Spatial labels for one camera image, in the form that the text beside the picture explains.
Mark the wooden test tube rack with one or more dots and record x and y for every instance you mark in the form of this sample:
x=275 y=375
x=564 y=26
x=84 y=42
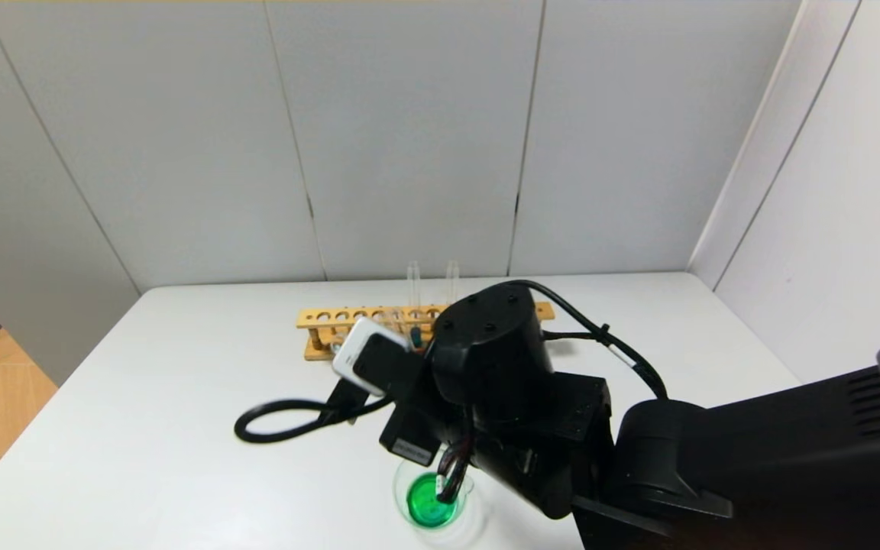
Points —
x=318 y=317

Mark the test tube with teal pigment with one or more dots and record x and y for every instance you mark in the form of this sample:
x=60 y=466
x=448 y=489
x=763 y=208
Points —
x=413 y=279

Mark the test tube with red pigment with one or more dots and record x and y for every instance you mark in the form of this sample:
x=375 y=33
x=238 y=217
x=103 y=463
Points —
x=452 y=275

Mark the empty glass test tube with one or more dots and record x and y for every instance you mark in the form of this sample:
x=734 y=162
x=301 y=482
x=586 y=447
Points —
x=402 y=317

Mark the clear glass beaker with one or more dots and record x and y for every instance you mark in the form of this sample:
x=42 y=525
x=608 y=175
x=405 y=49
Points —
x=425 y=504

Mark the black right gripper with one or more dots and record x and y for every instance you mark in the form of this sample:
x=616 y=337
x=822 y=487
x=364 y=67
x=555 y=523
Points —
x=410 y=441

